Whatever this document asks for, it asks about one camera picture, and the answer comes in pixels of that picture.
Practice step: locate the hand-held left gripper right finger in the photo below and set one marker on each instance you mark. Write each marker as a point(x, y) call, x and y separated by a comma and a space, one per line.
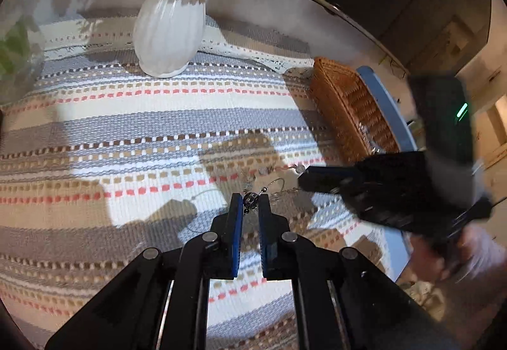
point(264, 239)

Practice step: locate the white ribbed ceramic vase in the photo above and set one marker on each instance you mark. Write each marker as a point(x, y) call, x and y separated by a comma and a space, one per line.
point(170, 29)

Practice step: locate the dark bead drop earring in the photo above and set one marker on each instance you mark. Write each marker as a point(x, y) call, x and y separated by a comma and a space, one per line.
point(249, 200)

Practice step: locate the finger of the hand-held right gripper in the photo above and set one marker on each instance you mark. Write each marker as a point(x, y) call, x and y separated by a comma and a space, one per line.
point(328, 179)

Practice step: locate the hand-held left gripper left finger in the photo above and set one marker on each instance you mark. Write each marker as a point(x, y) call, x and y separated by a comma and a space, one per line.
point(236, 233)

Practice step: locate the blue-edged table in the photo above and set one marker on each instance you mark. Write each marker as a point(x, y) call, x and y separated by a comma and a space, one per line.
point(390, 108)

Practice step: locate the brown wicker basket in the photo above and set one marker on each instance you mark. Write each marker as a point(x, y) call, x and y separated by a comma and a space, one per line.
point(340, 104)

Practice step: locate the cream lace cloth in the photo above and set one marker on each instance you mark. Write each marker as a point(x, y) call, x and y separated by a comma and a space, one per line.
point(237, 47)

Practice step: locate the light wooden cabinet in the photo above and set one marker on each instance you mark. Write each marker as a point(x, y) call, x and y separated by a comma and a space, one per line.
point(497, 96)

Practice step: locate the silver hook earring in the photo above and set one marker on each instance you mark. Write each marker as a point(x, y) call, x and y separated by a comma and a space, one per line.
point(195, 197)

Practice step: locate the pink bead earring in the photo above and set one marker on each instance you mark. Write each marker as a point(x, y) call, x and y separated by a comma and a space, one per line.
point(265, 170)

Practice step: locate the clear glass vase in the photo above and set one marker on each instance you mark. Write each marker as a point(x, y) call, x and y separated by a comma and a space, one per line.
point(23, 65)

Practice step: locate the striped woven tablecloth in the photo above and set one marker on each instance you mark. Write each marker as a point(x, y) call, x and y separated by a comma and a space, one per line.
point(119, 124)

